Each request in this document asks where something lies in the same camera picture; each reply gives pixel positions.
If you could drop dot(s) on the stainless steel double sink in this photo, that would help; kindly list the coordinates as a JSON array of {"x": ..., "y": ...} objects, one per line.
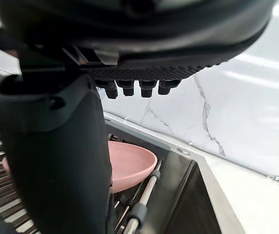
[{"x": 178, "y": 195}]

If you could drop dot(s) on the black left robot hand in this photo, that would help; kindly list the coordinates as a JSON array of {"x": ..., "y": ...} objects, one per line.
[{"x": 56, "y": 158}]

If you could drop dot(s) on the pink plate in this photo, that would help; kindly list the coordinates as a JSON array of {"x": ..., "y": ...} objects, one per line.
[{"x": 129, "y": 165}]

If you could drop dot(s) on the sink drying rack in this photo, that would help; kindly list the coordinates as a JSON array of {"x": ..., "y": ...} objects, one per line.
[{"x": 139, "y": 212}]

